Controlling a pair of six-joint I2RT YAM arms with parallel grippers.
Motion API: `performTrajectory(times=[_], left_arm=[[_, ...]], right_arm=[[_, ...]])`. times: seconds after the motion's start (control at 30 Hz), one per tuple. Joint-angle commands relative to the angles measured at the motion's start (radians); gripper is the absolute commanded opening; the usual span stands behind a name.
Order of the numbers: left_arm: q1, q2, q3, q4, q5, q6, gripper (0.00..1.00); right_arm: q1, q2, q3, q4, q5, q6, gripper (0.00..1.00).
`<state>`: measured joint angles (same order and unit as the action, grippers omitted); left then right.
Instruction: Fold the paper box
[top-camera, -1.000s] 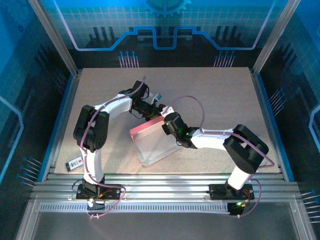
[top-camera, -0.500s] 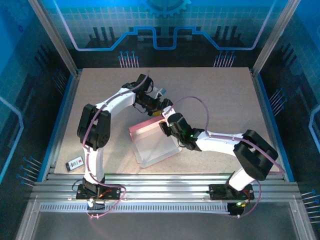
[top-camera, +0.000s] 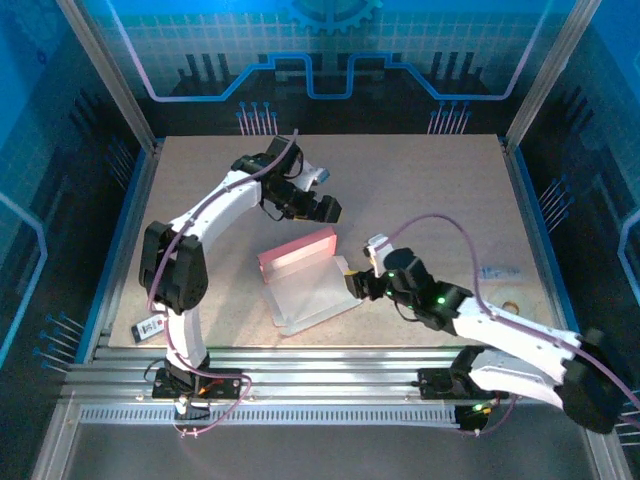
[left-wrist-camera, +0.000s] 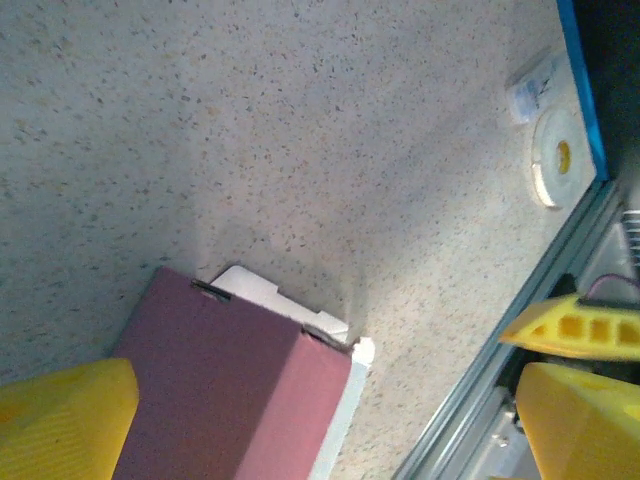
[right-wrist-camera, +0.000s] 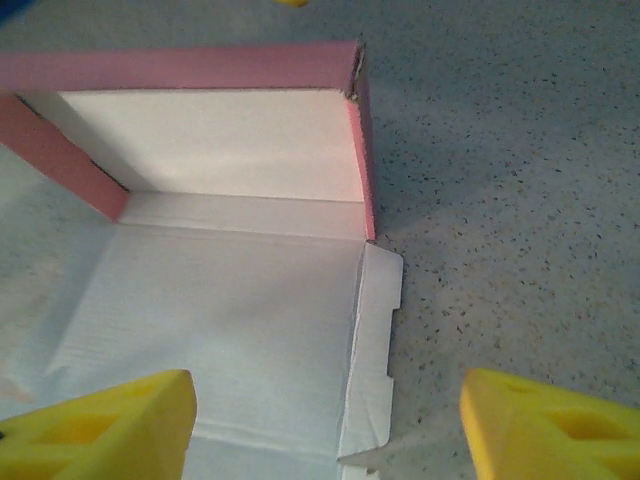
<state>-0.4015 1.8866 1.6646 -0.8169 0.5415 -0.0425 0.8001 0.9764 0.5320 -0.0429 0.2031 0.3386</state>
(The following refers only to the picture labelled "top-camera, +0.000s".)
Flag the pink paper box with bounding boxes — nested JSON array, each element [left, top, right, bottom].
[[257, 225, 365, 337]]

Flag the black controller box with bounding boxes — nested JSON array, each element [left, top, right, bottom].
[[455, 402, 491, 434]]

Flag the blue printed sticker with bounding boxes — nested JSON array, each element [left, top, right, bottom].
[[478, 266, 522, 281]]

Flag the black card with white label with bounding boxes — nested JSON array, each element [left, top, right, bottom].
[[130, 315, 166, 345]]

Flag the white connector block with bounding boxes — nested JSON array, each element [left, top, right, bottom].
[[172, 395, 212, 422]]

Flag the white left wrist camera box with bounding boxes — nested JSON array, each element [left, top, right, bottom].
[[298, 162, 333, 190]]

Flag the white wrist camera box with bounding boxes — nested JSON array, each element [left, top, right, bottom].
[[298, 162, 333, 190], [362, 232, 397, 262]]

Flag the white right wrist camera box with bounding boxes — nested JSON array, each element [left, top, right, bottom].
[[362, 232, 397, 262]]

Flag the aluminium mounting rail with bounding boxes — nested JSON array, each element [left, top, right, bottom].
[[58, 345, 604, 407]]

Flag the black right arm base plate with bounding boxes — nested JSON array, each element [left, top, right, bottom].
[[417, 367, 511, 401]]

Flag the slotted grey cable duct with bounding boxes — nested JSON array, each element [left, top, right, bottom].
[[78, 405, 464, 427]]

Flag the aluminium table side rail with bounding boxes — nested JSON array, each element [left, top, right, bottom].
[[74, 139, 166, 364], [501, 139, 584, 364]]

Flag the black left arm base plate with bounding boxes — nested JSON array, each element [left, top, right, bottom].
[[151, 367, 245, 401]]

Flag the aluminium frame post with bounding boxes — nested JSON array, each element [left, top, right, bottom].
[[501, 0, 605, 153], [54, 0, 160, 153]]

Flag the aluminium lower frame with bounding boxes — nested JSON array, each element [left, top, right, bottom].
[[29, 399, 634, 480]]

